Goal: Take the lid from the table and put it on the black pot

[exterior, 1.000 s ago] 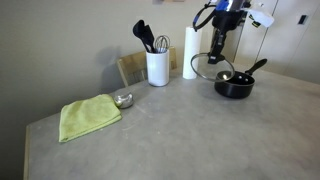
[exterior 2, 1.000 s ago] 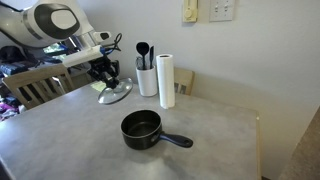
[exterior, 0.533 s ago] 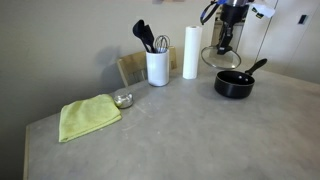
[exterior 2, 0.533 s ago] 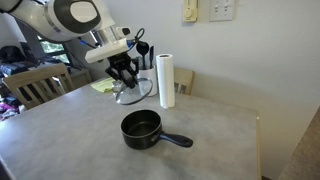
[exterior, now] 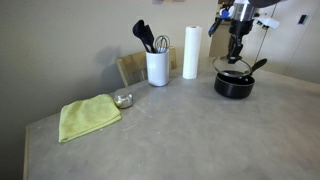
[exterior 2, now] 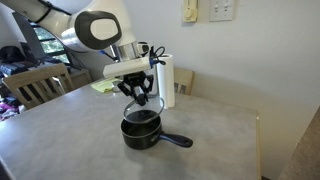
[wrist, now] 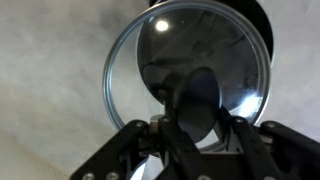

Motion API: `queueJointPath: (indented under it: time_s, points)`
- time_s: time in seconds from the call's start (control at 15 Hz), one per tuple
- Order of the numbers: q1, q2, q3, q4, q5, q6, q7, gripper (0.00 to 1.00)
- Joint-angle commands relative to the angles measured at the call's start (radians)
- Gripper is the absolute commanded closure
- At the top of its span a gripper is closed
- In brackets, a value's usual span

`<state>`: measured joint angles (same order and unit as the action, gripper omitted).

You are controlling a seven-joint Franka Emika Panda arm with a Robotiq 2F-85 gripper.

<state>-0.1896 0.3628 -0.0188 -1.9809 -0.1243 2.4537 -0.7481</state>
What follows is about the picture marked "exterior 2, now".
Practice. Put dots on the beige wall thermostat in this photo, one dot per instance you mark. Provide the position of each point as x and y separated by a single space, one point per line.
190 11

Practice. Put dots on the yellow cloth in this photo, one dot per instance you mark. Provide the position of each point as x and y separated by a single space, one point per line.
101 86

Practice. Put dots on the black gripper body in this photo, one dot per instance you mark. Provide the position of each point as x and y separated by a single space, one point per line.
136 80

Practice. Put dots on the glass lid with black knob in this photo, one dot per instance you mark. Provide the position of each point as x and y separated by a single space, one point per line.
143 111

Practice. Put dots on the blue plaid bedding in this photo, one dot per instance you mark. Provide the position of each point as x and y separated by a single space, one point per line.
15 67

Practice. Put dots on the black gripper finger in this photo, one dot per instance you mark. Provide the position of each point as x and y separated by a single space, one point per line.
150 85
126 88

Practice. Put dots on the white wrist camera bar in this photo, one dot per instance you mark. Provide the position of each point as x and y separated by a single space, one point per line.
126 66

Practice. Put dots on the window with dark frame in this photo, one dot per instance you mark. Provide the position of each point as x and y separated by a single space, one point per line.
50 45

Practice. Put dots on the wooden side cabinet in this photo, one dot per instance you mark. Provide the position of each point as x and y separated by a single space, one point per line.
81 77

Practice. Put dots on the wooden slat-back chair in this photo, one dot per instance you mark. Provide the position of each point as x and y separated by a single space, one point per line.
33 76

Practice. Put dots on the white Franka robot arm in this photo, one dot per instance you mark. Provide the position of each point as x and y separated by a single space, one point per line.
66 20

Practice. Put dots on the pile of colourful clothes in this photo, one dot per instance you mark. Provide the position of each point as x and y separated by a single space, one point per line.
8 108

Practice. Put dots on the grey speckled counter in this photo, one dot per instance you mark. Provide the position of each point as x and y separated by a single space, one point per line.
305 156

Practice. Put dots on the dark leaning panel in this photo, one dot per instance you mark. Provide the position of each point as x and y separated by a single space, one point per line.
28 36

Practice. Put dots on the white light switch plate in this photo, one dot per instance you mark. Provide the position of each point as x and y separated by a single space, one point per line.
222 10

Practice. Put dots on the black bag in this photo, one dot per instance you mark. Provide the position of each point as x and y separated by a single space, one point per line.
11 53

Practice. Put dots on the white paper towel roll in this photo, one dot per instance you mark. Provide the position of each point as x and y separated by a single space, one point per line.
167 86

